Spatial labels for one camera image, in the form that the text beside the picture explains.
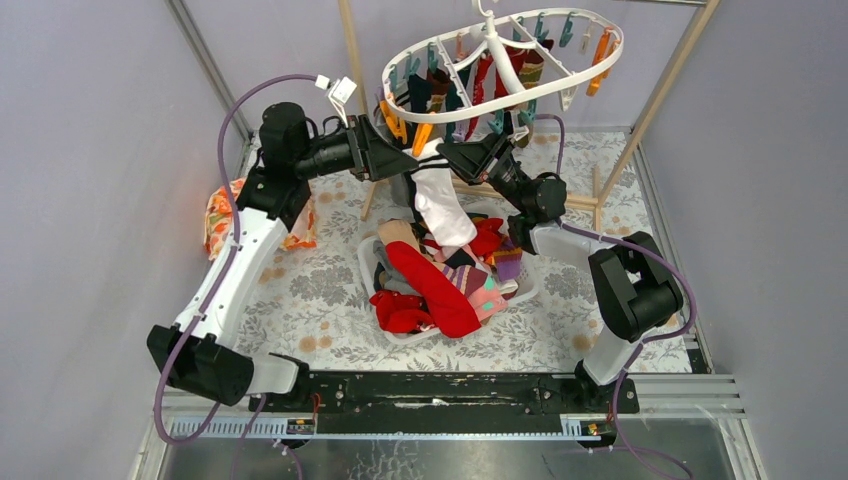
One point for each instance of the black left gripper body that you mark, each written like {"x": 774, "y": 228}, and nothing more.
{"x": 358, "y": 148}

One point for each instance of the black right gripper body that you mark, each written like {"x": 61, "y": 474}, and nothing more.
{"x": 490, "y": 159}

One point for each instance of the white sock black stripes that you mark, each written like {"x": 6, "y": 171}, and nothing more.
{"x": 435, "y": 200}

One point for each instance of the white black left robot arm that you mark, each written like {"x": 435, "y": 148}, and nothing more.
{"x": 196, "y": 354}

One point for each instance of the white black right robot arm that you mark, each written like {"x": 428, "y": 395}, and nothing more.
{"x": 636, "y": 289}

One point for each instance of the white oval clip hanger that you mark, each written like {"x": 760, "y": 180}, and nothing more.
{"x": 458, "y": 49}

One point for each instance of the dark teal hanging sock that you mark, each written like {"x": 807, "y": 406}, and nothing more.
{"x": 452, "y": 103}

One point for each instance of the red patterned hanging sock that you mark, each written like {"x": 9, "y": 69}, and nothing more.
{"x": 483, "y": 65}

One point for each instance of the purple striped sock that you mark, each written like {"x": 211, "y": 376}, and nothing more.
{"x": 507, "y": 261}

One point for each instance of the olive striped hanging sock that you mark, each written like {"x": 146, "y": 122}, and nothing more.
{"x": 529, "y": 65}

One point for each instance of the white laundry basket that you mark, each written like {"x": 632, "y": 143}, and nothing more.
{"x": 491, "y": 232}

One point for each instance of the large red sock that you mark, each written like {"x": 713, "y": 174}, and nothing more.
{"x": 417, "y": 297}

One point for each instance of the floral orange fabric bag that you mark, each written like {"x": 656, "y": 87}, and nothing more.
{"x": 218, "y": 220}

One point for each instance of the orange clothespin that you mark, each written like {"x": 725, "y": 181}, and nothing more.
{"x": 607, "y": 44}

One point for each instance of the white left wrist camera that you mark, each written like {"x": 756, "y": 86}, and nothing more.
{"x": 338, "y": 93}

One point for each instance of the wooden hanger stand frame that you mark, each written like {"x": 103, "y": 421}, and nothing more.
{"x": 595, "y": 203}

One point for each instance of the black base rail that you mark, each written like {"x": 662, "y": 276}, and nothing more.
{"x": 446, "y": 403}

